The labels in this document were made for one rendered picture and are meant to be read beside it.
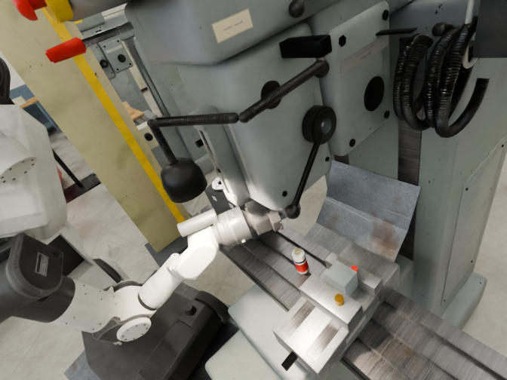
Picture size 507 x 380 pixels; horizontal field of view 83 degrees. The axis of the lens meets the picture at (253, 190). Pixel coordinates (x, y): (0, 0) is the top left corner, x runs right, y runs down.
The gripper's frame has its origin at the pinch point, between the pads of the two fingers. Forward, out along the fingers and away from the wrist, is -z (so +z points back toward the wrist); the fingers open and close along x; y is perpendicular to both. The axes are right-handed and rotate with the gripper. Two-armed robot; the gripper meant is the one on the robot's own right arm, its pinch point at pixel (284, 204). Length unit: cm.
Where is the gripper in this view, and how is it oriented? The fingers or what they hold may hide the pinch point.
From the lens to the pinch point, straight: 73.4
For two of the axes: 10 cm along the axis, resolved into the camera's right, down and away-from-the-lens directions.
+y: 2.8, 7.6, 5.9
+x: -2.9, -5.1, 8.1
